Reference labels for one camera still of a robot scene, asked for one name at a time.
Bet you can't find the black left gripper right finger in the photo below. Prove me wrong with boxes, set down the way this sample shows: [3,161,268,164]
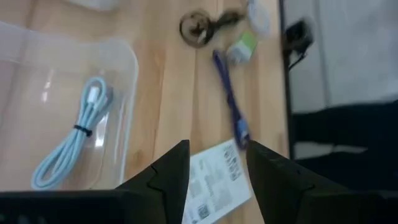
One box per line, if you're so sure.
[246,140,348,224]

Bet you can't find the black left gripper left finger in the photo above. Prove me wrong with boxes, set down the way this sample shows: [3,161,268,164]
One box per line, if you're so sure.
[114,139,191,224]

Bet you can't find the white card reader box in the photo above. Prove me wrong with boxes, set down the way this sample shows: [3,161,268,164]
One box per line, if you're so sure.
[182,138,253,224]

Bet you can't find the black cable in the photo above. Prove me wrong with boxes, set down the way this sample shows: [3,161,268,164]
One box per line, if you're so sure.
[178,8,248,49]

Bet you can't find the transparent plastic bin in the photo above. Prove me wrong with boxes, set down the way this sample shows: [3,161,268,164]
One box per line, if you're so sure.
[0,20,140,191]

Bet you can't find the black stand base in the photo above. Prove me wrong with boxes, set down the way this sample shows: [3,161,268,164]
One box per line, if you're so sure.
[294,99,398,192]

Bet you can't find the green and white charger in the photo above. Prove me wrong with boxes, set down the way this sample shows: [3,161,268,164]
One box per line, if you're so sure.
[226,30,258,65]

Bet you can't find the white plastic bag item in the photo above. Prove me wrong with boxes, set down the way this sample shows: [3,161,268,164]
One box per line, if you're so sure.
[247,0,271,37]

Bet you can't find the blue usb cable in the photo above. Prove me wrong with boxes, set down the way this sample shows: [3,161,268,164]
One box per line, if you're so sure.
[212,49,251,150]

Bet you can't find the light blue coiled cable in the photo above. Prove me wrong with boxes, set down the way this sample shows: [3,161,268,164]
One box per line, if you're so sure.
[30,77,114,190]

